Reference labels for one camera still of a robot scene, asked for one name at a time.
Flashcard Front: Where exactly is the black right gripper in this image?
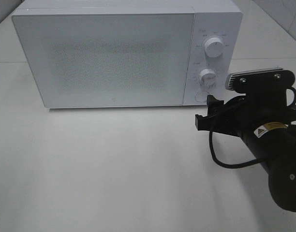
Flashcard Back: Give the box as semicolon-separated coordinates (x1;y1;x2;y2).
195;89;296;140

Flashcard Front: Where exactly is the round white door button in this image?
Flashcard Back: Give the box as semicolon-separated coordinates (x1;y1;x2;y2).
194;90;210;103

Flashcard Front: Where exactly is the white timer knob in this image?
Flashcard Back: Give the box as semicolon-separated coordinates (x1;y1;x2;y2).
198;69;216;87

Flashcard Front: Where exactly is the white microwave door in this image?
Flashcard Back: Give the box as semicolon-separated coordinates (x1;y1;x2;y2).
13;14;194;108

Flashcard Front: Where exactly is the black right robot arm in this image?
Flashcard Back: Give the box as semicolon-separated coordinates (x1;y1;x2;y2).
195;95;296;212

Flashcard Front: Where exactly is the upper white power knob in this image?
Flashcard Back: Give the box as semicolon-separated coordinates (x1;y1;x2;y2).
204;36;224;58

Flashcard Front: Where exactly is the white microwave oven body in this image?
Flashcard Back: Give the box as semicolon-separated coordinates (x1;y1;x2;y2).
12;0;243;108

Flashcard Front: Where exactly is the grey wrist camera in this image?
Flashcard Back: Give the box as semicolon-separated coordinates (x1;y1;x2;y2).
225;68;295;94

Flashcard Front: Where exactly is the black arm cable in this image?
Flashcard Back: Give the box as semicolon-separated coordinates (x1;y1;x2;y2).
209;87;296;169

